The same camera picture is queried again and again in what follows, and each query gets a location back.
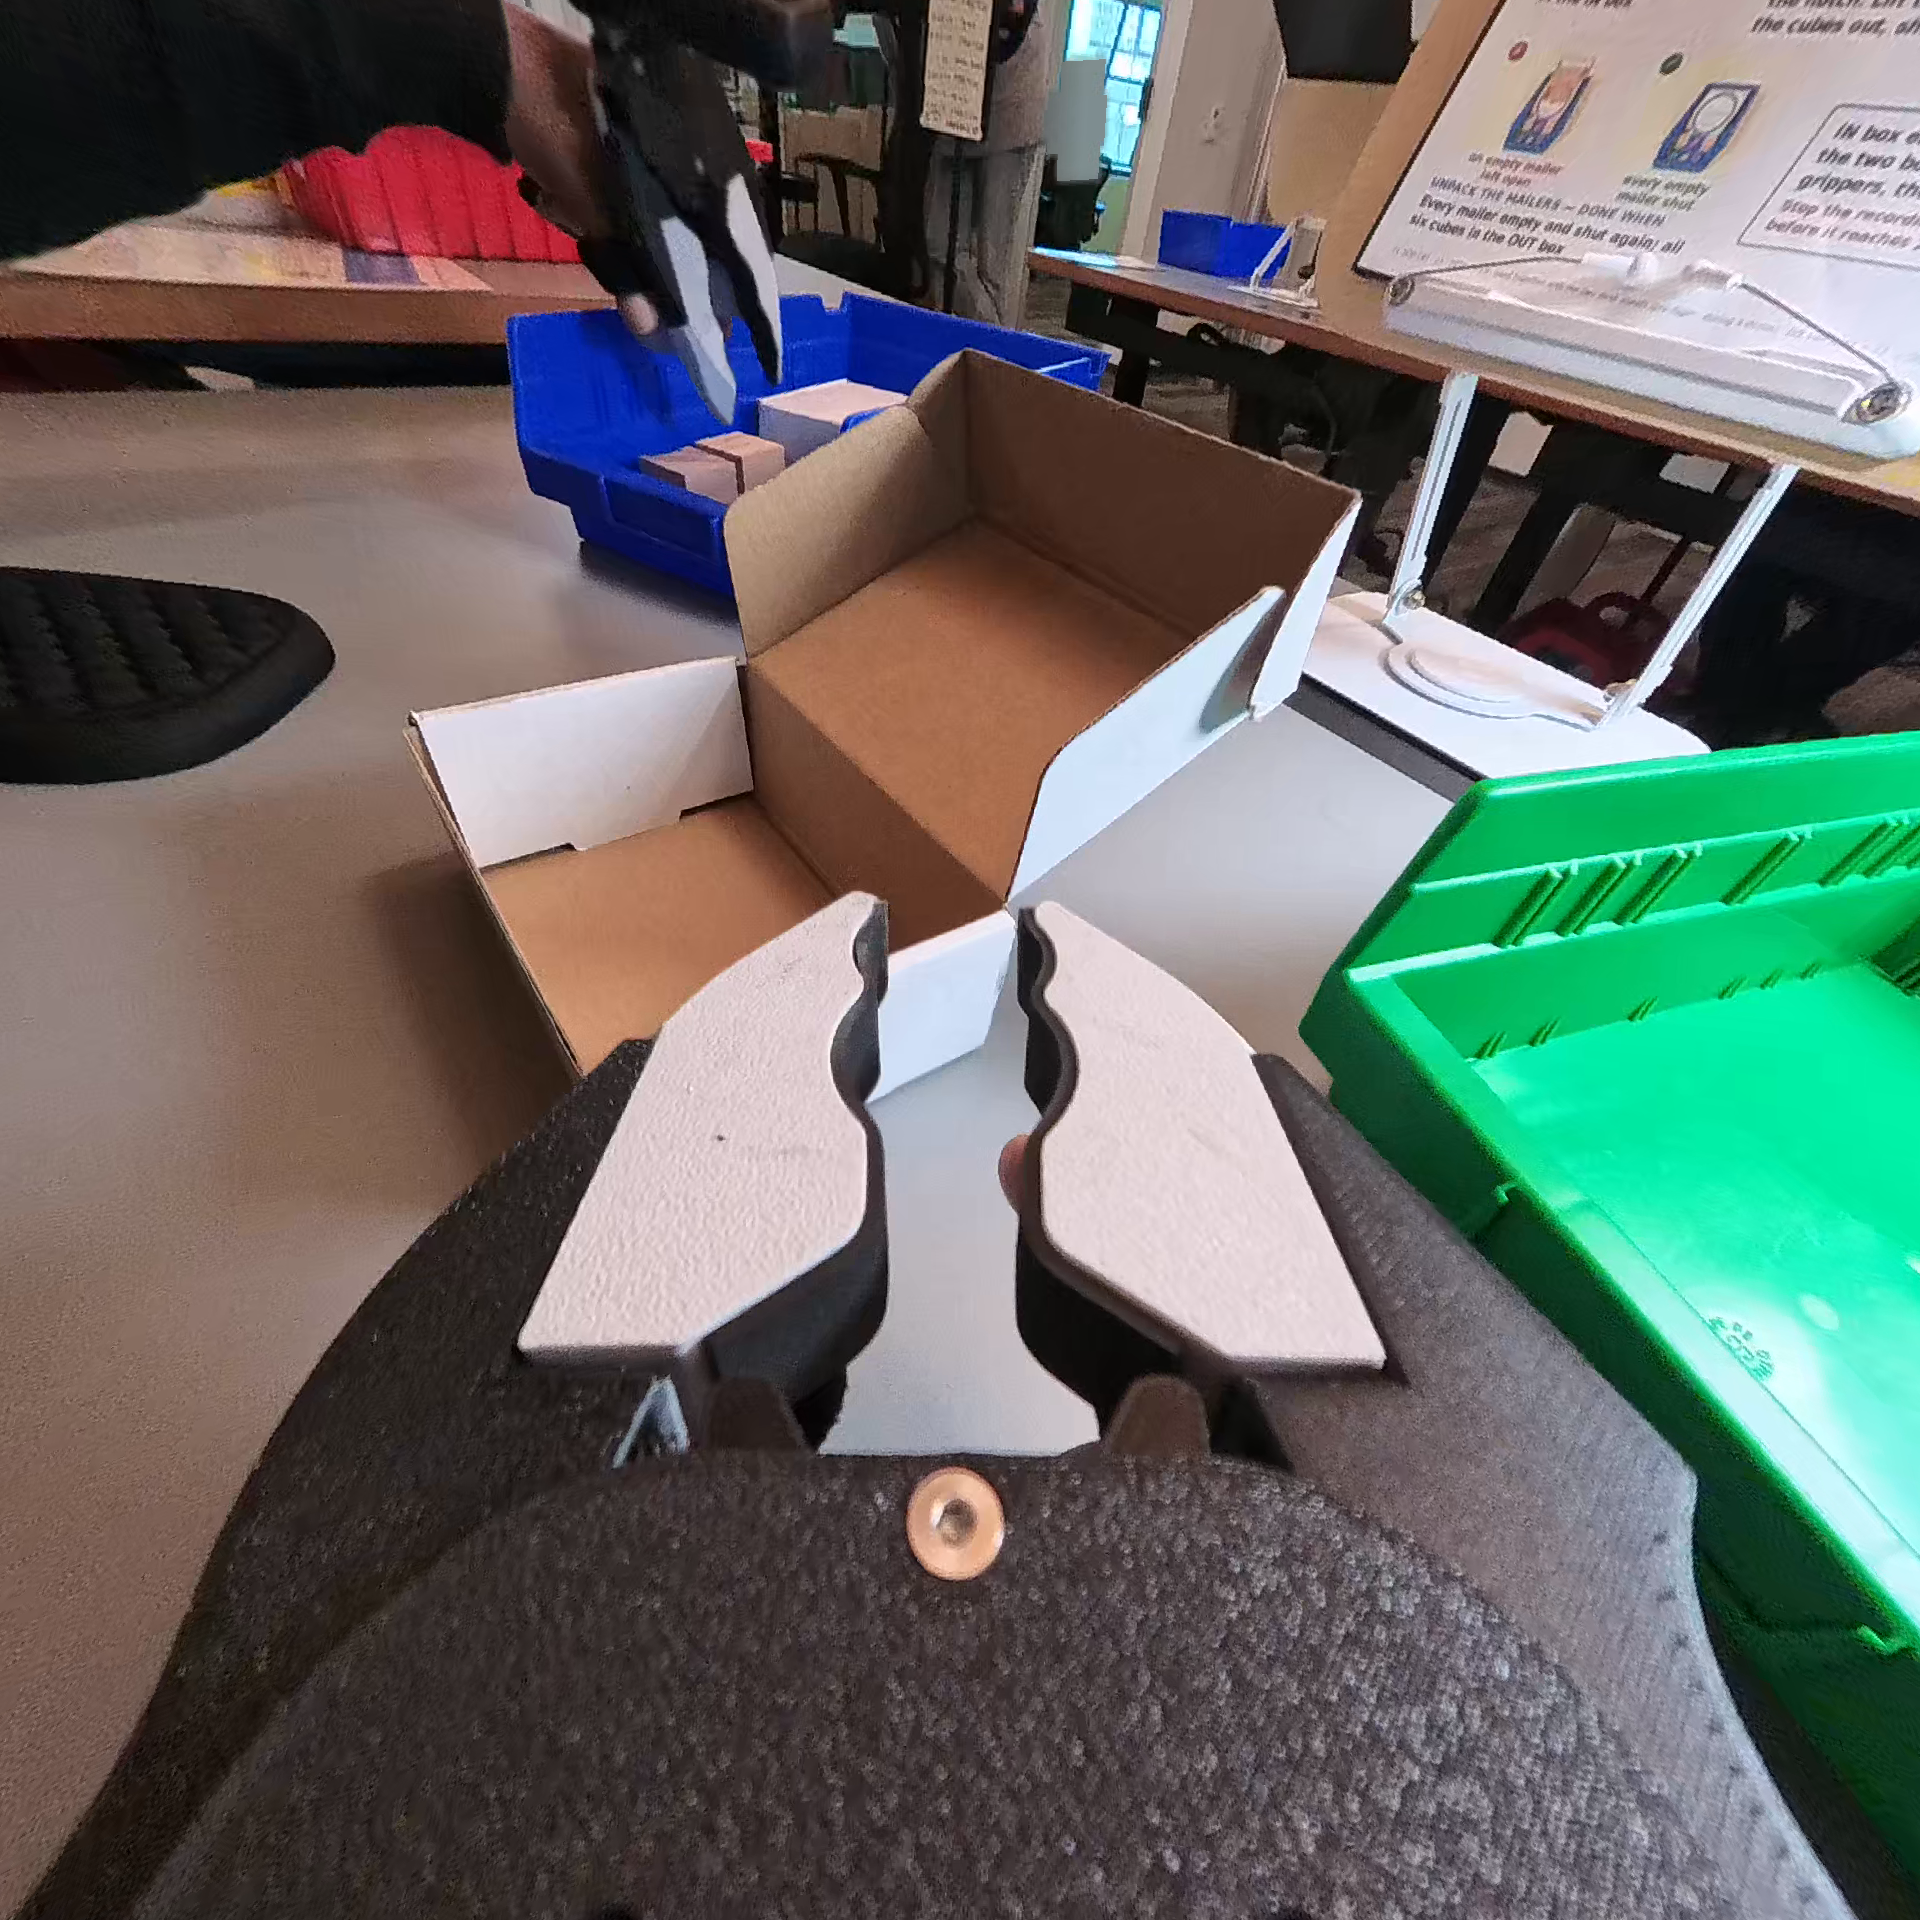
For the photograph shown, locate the red ridged plastic object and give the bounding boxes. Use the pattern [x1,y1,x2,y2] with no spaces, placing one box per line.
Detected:
[278,124,592,268]

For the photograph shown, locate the wooden table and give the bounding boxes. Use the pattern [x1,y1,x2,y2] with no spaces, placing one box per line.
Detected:
[1028,248,1920,518]

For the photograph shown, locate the black wrist rest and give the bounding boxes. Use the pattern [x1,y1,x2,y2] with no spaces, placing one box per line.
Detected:
[0,567,337,786]

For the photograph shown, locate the person's left hand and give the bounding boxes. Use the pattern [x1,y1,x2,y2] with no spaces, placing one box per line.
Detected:
[504,7,665,339]

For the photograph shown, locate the wood-edged grey table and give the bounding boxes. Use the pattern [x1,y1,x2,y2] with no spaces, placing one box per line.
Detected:
[0,208,620,350]

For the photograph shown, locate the green plastic bin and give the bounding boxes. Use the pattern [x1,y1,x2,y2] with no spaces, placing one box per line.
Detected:
[1301,733,1920,1885]

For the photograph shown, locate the small blue plastic bin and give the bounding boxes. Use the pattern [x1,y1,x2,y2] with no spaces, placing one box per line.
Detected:
[1158,208,1295,282]

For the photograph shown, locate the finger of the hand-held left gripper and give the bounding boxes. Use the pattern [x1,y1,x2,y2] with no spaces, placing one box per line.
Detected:
[724,178,782,387]
[653,217,742,425]

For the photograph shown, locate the wooden cubes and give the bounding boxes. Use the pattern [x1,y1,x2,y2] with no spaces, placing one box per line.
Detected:
[754,383,912,460]

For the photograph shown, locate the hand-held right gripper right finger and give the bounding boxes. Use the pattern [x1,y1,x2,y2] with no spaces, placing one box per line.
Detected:
[1016,900,1392,1391]

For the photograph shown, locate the grey desk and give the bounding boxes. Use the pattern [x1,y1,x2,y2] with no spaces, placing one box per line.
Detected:
[0,388,1502,1906]

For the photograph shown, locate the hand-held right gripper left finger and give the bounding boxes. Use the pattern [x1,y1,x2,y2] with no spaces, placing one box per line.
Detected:
[516,892,896,1401]

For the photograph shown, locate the hanging paper sign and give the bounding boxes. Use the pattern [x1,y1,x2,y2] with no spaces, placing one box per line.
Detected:
[918,0,999,143]

